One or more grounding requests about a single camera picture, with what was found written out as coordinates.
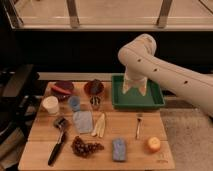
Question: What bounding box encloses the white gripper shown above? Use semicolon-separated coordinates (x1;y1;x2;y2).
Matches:
122;67;147;96

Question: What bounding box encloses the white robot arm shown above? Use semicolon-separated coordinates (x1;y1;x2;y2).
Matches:
118;34;213;118

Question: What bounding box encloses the blue plastic cup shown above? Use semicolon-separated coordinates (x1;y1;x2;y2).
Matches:
68;96;80;112

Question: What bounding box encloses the white paper cup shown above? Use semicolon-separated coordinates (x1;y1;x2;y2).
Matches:
42;96;59;114

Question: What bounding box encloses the green plastic tray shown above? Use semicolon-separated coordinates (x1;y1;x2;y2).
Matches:
111;75;165;110

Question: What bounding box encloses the silver fork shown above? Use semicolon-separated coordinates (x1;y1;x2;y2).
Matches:
135;113;143;140

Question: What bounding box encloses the dark red plate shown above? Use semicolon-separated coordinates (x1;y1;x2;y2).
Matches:
84;79;104;96

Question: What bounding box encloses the orange fruit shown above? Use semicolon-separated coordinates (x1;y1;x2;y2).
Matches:
147;137;161;152

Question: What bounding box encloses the blue sponge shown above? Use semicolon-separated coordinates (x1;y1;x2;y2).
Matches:
112;138;126;162

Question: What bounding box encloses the blue folded cloth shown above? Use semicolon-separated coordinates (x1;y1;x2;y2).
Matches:
73;111;93;134

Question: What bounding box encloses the dark red bowl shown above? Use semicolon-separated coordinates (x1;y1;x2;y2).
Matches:
51;81;74;101

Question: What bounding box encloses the wooden board table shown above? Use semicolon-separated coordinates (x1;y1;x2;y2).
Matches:
18;82;175;171

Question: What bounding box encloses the red carrot toy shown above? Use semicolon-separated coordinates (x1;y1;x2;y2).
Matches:
51;85;71;95

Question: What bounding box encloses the dark grape bunch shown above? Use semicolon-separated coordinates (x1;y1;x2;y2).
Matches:
71;136;104;158

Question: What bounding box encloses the black chair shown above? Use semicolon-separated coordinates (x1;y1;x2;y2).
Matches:
0;64;39;145

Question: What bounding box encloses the black handled knife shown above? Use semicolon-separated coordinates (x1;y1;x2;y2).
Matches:
48;132;66;166

